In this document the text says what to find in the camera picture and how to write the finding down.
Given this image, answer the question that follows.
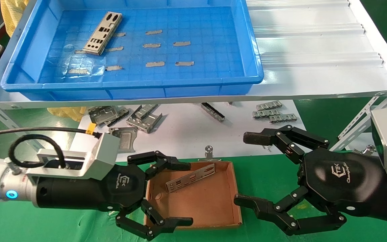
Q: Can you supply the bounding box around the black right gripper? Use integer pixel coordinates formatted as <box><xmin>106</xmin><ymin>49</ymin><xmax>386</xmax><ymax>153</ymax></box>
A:
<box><xmin>234</xmin><ymin>125</ymin><xmax>385</xmax><ymax>236</ymax></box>

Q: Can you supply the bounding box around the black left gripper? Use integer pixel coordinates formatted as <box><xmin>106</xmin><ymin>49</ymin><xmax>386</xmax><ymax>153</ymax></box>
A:
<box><xmin>34</xmin><ymin>151</ymin><xmax>194</xmax><ymax>241</ymax></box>

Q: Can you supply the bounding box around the metal io shield plate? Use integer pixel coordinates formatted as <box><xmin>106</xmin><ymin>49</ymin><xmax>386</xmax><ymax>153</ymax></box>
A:
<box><xmin>83</xmin><ymin>12</ymin><xmax>123</xmax><ymax>56</ymax></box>
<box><xmin>165</xmin><ymin>163</ymin><xmax>216</xmax><ymax>194</ymax></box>

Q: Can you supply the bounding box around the brown cardboard box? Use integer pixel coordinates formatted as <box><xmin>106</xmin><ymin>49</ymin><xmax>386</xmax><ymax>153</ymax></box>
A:
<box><xmin>143</xmin><ymin>161</ymin><xmax>243</xmax><ymax>232</ymax></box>

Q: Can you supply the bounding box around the blue plastic tray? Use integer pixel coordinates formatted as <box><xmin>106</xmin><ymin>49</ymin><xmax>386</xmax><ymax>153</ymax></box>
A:
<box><xmin>0</xmin><ymin>0</ymin><xmax>264</xmax><ymax>101</ymax></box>

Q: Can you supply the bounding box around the green table cloth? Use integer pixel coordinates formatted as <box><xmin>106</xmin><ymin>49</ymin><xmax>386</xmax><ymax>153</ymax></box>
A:
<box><xmin>0</xmin><ymin>153</ymin><xmax>387</xmax><ymax>242</ymax></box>

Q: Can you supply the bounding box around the small ribbed metal clip strip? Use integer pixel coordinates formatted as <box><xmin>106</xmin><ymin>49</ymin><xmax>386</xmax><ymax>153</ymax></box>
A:
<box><xmin>269</xmin><ymin>114</ymin><xmax>298</xmax><ymax>123</ymax></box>
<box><xmin>256</xmin><ymin>102</ymin><xmax>283</xmax><ymax>111</ymax></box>
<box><xmin>252</xmin><ymin>109</ymin><xmax>280</xmax><ymax>119</ymax></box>

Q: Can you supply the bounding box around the white board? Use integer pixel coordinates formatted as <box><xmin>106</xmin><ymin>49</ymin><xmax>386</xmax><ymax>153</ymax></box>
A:
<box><xmin>65</xmin><ymin>100</ymin><xmax>308</xmax><ymax>164</ymax></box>

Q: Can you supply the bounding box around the long narrow metal strip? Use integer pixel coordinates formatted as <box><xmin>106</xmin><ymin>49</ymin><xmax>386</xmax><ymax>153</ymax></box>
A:
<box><xmin>199</xmin><ymin>103</ymin><xmax>226</xmax><ymax>122</ymax></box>

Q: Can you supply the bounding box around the white metal shelf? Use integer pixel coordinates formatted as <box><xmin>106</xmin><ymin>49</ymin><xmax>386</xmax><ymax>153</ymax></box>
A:
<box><xmin>0</xmin><ymin>0</ymin><xmax>387</xmax><ymax>110</ymax></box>

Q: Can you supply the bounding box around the flat grey metal frame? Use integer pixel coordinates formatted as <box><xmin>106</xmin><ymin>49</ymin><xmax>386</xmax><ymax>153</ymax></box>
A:
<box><xmin>108</xmin><ymin>127</ymin><xmax>138</xmax><ymax>153</ymax></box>

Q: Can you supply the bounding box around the grey sheet metal bracket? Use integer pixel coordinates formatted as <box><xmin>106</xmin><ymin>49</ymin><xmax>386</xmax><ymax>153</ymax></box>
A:
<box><xmin>126</xmin><ymin>104</ymin><xmax>163</xmax><ymax>134</ymax></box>
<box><xmin>88</xmin><ymin>106</ymin><xmax>120</xmax><ymax>128</ymax></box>
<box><xmin>106</xmin><ymin>107</ymin><xmax>131</xmax><ymax>127</ymax></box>

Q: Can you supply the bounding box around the long black cable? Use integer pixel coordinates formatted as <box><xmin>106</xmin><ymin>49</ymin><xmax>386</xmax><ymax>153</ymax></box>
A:
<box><xmin>0</xmin><ymin>126</ymin><xmax>102</xmax><ymax>139</ymax></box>

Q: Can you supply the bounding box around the looped black braided cable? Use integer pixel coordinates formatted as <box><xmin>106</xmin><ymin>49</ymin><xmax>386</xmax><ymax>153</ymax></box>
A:
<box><xmin>8</xmin><ymin>134</ymin><xmax>67</xmax><ymax>168</ymax></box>

